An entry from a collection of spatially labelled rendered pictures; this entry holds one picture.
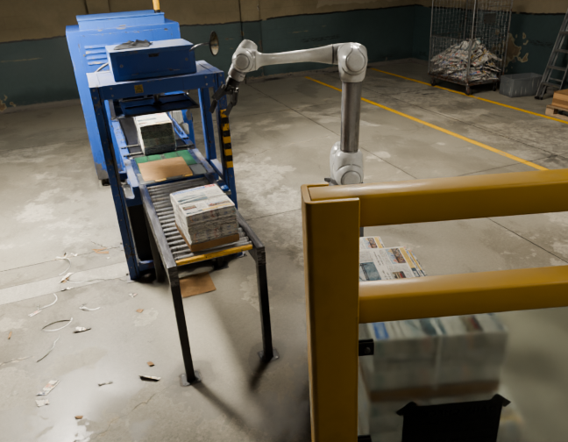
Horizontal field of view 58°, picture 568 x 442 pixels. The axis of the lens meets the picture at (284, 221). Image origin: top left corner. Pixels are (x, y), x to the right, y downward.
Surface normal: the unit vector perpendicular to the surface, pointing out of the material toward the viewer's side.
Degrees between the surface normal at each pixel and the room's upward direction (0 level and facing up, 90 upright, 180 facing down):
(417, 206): 90
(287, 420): 0
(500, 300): 90
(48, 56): 90
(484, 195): 90
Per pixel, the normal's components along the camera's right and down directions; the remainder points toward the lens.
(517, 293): 0.06, 0.43
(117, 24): 0.36, 0.39
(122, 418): -0.05, -0.90
